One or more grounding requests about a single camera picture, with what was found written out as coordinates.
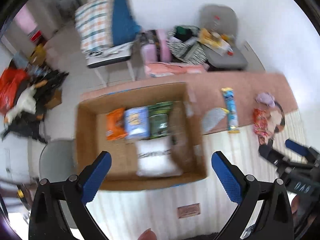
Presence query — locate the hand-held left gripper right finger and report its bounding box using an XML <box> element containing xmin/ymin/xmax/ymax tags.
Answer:
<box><xmin>211</xmin><ymin>151</ymin><xmax>294</xmax><ymax>240</ymax></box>

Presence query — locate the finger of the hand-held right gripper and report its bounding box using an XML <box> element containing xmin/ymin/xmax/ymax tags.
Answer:
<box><xmin>285</xmin><ymin>139</ymin><xmax>313</xmax><ymax>157</ymax></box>
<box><xmin>258</xmin><ymin>144</ymin><xmax>285</xmax><ymax>167</ymax></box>

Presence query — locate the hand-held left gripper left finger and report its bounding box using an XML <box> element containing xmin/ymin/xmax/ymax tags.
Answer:
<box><xmin>29</xmin><ymin>151</ymin><xmax>112</xmax><ymax>240</ymax></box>

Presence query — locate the red floral packet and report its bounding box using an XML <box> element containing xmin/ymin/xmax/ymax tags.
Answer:
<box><xmin>252</xmin><ymin>108</ymin><xmax>272</xmax><ymax>138</ymax></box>

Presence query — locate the white pillow packet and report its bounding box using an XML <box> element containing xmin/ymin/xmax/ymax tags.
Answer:
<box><xmin>136</xmin><ymin>139</ymin><xmax>183</xmax><ymax>177</ymax></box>

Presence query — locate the purple soft pouch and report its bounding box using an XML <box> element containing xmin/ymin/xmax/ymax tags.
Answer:
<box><xmin>255</xmin><ymin>92</ymin><xmax>276</xmax><ymax>107</ymax></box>

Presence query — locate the person's right hand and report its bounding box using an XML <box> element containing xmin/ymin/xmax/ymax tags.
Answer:
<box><xmin>291</xmin><ymin>196</ymin><xmax>301</xmax><ymax>216</ymax></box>

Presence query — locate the person's left hand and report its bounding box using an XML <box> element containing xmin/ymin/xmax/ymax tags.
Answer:
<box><xmin>138</xmin><ymin>228</ymin><xmax>158</xmax><ymax>240</ymax></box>

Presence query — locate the calico cat plush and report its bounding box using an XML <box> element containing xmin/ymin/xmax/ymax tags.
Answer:
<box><xmin>266</xmin><ymin>101</ymin><xmax>286</xmax><ymax>145</ymax></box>

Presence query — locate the grey round stool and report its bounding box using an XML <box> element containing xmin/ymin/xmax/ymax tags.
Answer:
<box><xmin>39</xmin><ymin>140</ymin><xmax>78</xmax><ymax>229</ymax></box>

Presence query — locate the brown mattress label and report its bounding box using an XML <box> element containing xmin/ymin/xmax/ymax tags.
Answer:
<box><xmin>177</xmin><ymin>203</ymin><xmax>201</xmax><ymax>217</ymax></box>

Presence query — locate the orange snack packet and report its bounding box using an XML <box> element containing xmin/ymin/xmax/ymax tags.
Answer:
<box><xmin>105</xmin><ymin>108</ymin><xmax>128</xmax><ymax>141</ymax></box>

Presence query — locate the silver grey packet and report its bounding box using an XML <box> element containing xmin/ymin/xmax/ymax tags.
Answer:
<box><xmin>202</xmin><ymin>107</ymin><xmax>229</xmax><ymax>135</ymax></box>

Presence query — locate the long blue yellow snack packet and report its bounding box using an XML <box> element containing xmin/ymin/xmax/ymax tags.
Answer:
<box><xmin>221</xmin><ymin>87</ymin><xmax>240</xmax><ymax>134</ymax></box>

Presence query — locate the green snack packet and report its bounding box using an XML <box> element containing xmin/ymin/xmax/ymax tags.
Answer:
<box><xmin>147</xmin><ymin>101</ymin><xmax>176</xmax><ymax>138</ymax></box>

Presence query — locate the small brown cardboard box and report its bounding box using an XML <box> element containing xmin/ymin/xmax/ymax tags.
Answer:
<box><xmin>46</xmin><ymin>89</ymin><xmax>62</xmax><ymax>109</ymax></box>

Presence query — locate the white goose plush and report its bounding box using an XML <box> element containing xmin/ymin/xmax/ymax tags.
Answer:
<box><xmin>4</xmin><ymin>84</ymin><xmax>44</xmax><ymax>124</ymax></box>

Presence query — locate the pile of dark clothes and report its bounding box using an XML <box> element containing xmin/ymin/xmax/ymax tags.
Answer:
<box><xmin>1</xmin><ymin>69</ymin><xmax>70</xmax><ymax>144</ymax></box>

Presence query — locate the grey cushioned chair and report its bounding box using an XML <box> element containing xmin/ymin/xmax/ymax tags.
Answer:
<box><xmin>199</xmin><ymin>4</ymin><xmax>249</xmax><ymax>71</ymax></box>

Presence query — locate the white metal chair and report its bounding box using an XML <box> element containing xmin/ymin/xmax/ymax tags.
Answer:
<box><xmin>86</xmin><ymin>40</ymin><xmax>137</xmax><ymax>87</ymax></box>

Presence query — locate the folded pink towel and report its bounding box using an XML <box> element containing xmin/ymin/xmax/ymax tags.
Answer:
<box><xmin>144</xmin><ymin>62</ymin><xmax>209</xmax><ymax>78</ymax></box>

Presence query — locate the orange plastic bag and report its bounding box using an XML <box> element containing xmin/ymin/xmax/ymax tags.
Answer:
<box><xmin>0</xmin><ymin>68</ymin><xmax>29</xmax><ymax>114</ymax></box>

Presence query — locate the yellow snack bags pile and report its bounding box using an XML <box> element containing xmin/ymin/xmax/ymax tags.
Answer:
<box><xmin>199</xmin><ymin>28</ymin><xmax>235</xmax><ymax>56</ymax></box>

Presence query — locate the yellow container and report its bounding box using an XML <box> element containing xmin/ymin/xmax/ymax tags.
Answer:
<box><xmin>30</xmin><ymin>43</ymin><xmax>47</xmax><ymax>64</ymax></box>

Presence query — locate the black white striped bag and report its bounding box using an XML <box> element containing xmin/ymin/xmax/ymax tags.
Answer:
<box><xmin>166</xmin><ymin>25</ymin><xmax>208</xmax><ymax>63</ymax></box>

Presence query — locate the pink box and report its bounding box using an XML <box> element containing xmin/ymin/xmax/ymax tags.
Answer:
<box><xmin>140</xmin><ymin>29</ymin><xmax>172</xmax><ymax>64</ymax></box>

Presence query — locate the red box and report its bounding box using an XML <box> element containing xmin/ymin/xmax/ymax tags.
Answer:
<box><xmin>29</xmin><ymin>29</ymin><xmax>42</xmax><ymax>42</ymax></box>

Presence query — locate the striped checked cloth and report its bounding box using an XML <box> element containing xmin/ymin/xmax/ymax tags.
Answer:
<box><xmin>74</xmin><ymin>0</ymin><xmax>117</xmax><ymax>54</ymax></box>

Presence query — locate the blue towel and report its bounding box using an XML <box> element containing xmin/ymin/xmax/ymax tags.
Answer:
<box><xmin>112</xmin><ymin>0</ymin><xmax>142</xmax><ymax>47</ymax></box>

